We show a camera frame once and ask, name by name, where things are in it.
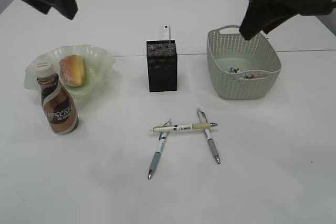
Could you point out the sugared bread roll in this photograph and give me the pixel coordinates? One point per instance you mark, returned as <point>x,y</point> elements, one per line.
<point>73,70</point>

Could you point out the black mesh pen holder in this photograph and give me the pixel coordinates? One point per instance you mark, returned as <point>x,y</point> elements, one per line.
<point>161,58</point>

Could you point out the cream barrel pen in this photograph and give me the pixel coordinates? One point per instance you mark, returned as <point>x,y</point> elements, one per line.
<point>184,127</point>

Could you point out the green plastic woven basket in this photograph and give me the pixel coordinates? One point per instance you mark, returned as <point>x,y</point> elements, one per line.
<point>225,50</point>

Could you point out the green wavy glass plate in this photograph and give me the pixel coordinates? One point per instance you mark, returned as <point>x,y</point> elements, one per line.
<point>99,64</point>

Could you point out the clear plastic ruler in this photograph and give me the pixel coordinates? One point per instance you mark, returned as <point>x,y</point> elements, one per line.
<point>165,32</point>

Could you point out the paper ball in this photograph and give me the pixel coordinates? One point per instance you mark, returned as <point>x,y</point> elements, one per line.
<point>234,70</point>
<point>250,76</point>

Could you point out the brown Nescafe coffee bottle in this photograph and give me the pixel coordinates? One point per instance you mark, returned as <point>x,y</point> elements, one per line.
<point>56,102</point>

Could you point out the white-grey pen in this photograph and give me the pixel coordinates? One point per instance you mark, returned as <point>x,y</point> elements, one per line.
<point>202,119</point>

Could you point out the blue-grey pen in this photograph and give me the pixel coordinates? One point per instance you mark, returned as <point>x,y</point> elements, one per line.
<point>157,154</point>

